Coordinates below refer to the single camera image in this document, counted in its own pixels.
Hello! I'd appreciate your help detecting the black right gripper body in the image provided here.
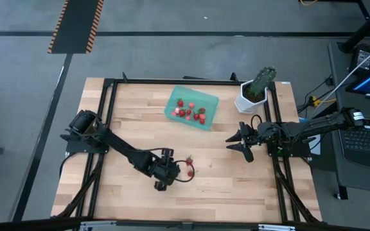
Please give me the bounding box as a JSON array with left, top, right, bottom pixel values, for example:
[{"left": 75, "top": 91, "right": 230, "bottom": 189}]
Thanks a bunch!
[{"left": 239, "top": 121, "right": 274, "bottom": 163}]

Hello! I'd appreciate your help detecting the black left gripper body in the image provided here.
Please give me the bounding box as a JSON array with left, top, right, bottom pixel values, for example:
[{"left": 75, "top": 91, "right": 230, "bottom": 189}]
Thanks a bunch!
[{"left": 152, "top": 148, "right": 175, "bottom": 192}]

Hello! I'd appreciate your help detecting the teal translucent plastic container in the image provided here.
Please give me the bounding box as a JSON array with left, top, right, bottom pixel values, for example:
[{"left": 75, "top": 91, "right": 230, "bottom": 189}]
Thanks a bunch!
[{"left": 164, "top": 85, "right": 220, "bottom": 131}]

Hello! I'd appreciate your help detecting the white hexagonal planter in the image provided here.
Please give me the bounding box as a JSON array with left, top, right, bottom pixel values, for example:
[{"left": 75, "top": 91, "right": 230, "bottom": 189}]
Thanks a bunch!
[{"left": 234, "top": 80, "right": 269, "bottom": 115}]

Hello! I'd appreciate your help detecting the green cactus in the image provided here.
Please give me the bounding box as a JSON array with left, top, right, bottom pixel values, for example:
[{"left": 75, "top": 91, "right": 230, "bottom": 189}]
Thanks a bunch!
[{"left": 248, "top": 66, "right": 278, "bottom": 99}]

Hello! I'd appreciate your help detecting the silver aluminium profile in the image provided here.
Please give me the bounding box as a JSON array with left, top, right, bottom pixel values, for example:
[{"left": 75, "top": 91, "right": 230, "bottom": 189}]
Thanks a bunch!
[
  {"left": 78, "top": 220, "right": 118, "bottom": 231},
  {"left": 258, "top": 223, "right": 297, "bottom": 231}
]

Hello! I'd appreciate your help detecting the grey desk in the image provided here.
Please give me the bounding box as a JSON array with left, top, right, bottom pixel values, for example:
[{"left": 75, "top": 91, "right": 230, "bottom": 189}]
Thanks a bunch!
[{"left": 328, "top": 40, "right": 370, "bottom": 195}]

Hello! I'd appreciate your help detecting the white rod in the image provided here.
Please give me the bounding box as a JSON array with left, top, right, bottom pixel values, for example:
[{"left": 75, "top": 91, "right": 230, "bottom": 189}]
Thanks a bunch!
[{"left": 313, "top": 40, "right": 370, "bottom": 112}]

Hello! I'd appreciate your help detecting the black power adapter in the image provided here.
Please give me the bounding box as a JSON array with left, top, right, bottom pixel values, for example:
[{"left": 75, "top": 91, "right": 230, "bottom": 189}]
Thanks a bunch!
[{"left": 350, "top": 44, "right": 370, "bottom": 74}]

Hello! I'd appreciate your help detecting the black stand leg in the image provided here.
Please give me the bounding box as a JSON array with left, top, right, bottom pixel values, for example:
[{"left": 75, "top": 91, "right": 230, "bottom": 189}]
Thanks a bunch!
[{"left": 337, "top": 0, "right": 370, "bottom": 55}]

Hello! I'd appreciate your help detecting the black hazard-striped floor mat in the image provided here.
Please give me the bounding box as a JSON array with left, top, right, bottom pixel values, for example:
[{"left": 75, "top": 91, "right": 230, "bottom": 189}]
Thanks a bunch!
[{"left": 47, "top": 0, "right": 105, "bottom": 55}]

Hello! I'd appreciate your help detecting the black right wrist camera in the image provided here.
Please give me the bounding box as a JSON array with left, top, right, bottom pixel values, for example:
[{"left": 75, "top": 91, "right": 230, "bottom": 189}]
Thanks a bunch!
[{"left": 248, "top": 126, "right": 263, "bottom": 143}]

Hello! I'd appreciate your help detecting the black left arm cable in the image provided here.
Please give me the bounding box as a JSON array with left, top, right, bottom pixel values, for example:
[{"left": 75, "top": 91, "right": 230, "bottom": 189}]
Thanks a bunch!
[{"left": 139, "top": 147, "right": 195, "bottom": 184}]

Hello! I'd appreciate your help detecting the black camera mount crossbar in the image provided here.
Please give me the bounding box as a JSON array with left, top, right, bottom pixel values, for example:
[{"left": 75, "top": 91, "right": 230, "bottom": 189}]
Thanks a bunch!
[{"left": 0, "top": 217, "right": 370, "bottom": 231}]

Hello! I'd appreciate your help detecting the black aluminium table frame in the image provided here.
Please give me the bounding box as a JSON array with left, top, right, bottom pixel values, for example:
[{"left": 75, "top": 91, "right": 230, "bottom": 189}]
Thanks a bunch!
[{"left": 51, "top": 72, "right": 322, "bottom": 225}]

